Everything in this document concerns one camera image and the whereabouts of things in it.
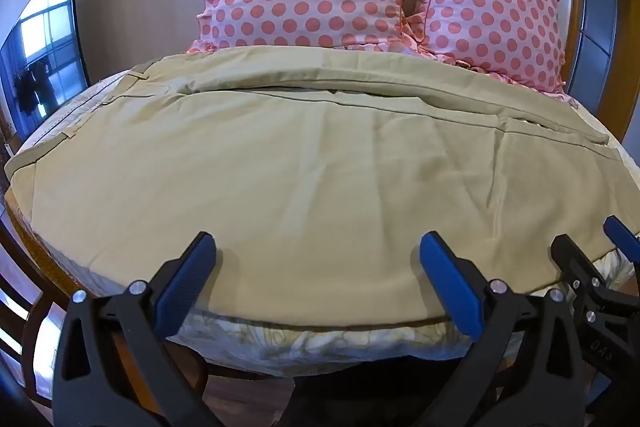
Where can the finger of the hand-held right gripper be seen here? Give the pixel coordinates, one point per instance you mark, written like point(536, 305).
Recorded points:
point(621, 234)
point(571, 259)

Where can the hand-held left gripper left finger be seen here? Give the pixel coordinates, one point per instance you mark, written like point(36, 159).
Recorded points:
point(184, 289)

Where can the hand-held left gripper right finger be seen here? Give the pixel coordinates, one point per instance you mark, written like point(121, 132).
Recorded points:
point(451, 289)

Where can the beige pants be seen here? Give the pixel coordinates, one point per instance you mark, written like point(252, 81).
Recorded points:
point(310, 187)

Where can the white floral bed sheet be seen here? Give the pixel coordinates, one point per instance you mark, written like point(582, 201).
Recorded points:
point(310, 346)

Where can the dark wooden chair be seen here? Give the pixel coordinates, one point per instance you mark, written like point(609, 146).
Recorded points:
point(17, 307)

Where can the wooden framed glass door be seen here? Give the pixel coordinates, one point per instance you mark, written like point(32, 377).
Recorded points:
point(600, 22)

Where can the black television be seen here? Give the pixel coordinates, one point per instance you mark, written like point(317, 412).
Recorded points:
point(45, 52)

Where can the wooden bed frame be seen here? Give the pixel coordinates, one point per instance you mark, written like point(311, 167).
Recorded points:
point(47, 257)

